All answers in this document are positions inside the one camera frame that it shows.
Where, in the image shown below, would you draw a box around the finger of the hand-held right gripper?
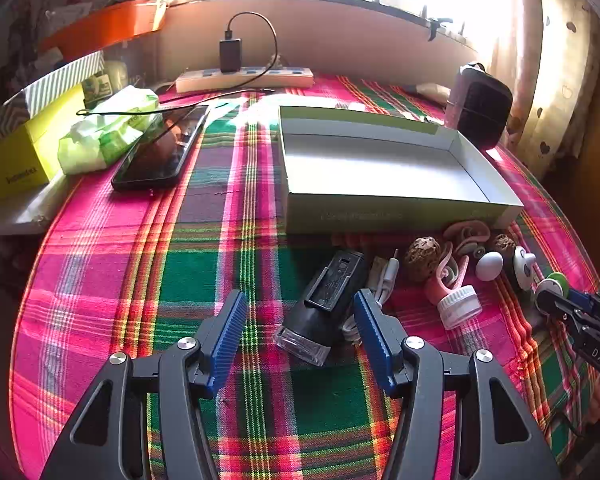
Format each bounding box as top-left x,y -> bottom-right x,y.
536,290 -> 600,378
569,289 -> 600,331

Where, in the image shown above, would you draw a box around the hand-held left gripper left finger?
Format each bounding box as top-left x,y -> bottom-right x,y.
40,289 -> 248,480

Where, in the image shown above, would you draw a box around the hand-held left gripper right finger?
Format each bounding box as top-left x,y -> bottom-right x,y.
354,288 -> 563,480

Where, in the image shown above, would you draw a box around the green and white stand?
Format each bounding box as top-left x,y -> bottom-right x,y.
534,272 -> 572,312

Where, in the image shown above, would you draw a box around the white panda toy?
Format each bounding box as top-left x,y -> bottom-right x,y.
512,246 -> 539,292

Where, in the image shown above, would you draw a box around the white adapter cable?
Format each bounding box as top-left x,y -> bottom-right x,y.
349,248 -> 402,347

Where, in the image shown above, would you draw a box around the black clip-on light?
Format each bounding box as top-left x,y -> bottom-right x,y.
274,250 -> 369,369

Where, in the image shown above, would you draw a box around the white egg-shaped toy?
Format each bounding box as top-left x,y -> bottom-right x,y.
475,251 -> 505,282

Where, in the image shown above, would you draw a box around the brown walnut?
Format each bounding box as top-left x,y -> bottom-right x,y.
490,232 -> 517,262
405,236 -> 441,284

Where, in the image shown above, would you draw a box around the pink tool with white cap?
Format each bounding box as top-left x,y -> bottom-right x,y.
425,242 -> 484,331

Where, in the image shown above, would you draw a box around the pink and green hair clips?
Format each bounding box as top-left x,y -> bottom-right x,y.
442,220 -> 492,257

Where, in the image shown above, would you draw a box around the white and green cardboard box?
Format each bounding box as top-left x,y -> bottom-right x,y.
278,105 -> 525,235

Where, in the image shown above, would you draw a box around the plaid tablecloth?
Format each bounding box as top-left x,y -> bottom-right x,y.
12,74 -> 600,480

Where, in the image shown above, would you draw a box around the black smartphone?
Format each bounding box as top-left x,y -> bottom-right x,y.
111,105 -> 210,192

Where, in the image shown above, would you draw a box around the grey and black heater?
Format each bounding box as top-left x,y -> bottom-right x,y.
445,62 -> 514,151

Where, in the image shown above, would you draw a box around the green tissue pack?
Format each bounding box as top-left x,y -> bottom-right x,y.
57,86 -> 162,176

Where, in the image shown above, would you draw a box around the white board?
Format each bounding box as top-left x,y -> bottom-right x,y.
0,170 -> 77,239

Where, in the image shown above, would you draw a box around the heart print curtain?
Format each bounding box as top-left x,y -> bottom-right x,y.
495,0 -> 600,177

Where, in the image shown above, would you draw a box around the white power strip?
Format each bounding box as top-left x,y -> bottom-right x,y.
175,66 -> 315,94

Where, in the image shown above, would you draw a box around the yellow box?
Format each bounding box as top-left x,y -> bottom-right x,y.
0,82 -> 89,207

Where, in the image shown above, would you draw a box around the green tea box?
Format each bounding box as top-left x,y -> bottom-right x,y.
82,72 -> 114,107

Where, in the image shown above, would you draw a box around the black charger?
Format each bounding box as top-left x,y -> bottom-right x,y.
219,37 -> 243,74

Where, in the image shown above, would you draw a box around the black window latch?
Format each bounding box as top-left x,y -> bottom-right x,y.
426,17 -> 454,42

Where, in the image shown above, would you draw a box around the striped box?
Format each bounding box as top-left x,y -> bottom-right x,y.
0,50 -> 106,157

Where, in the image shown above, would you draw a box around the orange box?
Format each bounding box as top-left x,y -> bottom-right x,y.
37,0 -> 169,57

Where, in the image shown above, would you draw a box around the thin black cable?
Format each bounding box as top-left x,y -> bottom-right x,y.
76,87 -> 276,121

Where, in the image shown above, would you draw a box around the black charger cable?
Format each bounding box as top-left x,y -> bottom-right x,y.
225,11 -> 280,92

